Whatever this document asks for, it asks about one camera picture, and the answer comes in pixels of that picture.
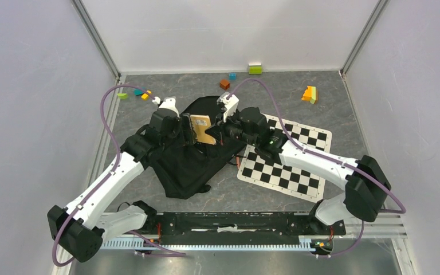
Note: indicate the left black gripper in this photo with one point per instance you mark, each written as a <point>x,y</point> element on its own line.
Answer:
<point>188,137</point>

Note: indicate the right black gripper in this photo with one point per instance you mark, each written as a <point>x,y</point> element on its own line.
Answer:
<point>216,132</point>

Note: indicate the brown spiral notebook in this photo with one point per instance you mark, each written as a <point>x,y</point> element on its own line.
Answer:
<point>200,123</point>

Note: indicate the black student backpack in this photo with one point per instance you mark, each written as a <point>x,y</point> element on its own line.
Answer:
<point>183,170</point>

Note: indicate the black white chessboard mat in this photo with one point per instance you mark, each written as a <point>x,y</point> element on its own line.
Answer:
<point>291,181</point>

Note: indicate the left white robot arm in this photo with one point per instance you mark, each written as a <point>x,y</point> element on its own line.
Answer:
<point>81,227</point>

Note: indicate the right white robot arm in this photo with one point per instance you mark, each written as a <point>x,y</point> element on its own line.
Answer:
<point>362,181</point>

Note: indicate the brown cube block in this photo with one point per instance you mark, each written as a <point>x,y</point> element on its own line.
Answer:
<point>224,84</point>

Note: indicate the yellow small block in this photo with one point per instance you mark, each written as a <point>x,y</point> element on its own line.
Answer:
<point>146,95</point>

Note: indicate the teal block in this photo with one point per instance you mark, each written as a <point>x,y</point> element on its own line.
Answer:
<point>138,92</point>

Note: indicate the green white block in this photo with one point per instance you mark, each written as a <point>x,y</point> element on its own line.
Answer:
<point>255,68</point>

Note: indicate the green half-round block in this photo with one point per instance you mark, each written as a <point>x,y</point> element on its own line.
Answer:
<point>122,95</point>

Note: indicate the orange stepped block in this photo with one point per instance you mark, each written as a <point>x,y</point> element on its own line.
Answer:
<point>308,93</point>

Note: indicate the yellow-green block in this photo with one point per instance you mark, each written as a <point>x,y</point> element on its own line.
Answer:
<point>314,95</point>

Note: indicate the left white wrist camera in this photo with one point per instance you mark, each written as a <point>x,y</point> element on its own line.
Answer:
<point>166,103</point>

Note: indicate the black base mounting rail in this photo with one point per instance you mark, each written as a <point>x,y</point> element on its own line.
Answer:
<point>236,228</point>

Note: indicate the white cable duct strip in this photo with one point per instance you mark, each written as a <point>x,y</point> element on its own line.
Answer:
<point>132,242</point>

